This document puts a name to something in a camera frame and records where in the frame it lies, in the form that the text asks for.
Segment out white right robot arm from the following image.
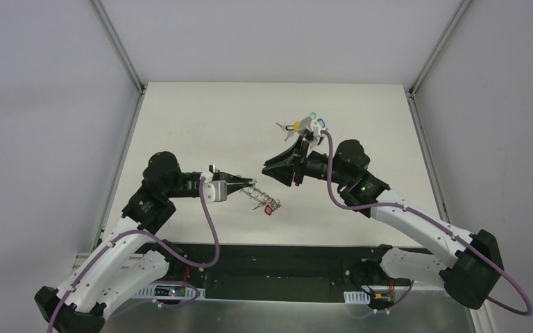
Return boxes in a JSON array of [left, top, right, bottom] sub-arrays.
[[262, 138, 504, 309]]

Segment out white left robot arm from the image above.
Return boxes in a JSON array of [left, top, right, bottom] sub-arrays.
[[34, 151, 256, 332]]

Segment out aluminium frame rail front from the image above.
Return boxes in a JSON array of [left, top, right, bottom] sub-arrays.
[[69, 251, 484, 292]]

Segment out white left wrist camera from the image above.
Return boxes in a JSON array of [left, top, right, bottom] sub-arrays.
[[201, 180, 228, 203]]

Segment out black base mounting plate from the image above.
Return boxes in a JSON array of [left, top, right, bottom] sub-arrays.
[[138, 242, 412, 303]]

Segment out red key tag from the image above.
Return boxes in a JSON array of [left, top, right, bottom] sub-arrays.
[[264, 205, 273, 216]]

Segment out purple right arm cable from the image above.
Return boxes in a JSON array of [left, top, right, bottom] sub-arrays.
[[320, 130, 533, 316]]

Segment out silver metal ring disc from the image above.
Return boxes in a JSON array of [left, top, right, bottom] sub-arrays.
[[239, 186, 281, 213]]

